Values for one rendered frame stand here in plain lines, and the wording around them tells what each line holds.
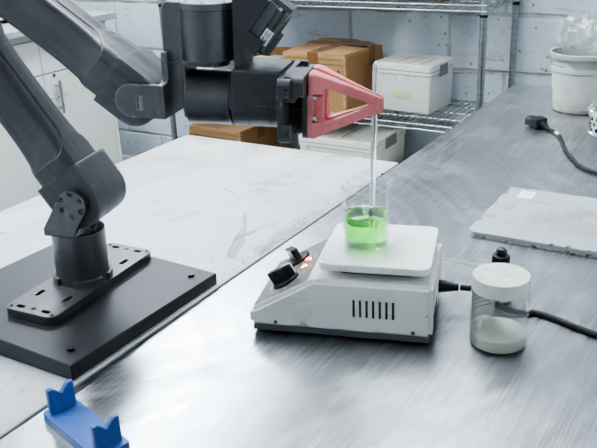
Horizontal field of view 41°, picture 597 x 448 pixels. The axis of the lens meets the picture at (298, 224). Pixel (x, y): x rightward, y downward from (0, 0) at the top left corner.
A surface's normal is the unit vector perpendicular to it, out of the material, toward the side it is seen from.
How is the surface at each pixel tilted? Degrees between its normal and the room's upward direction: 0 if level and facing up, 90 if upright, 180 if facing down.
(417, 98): 92
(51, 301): 2
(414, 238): 0
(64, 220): 89
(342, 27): 90
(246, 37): 90
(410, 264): 0
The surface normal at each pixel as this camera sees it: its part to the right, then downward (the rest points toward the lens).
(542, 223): -0.04, -0.93
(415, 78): -0.58, 0.37
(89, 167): 0.78, -0.46
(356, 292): -0.23, 0.37
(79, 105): 0.86, 0.16
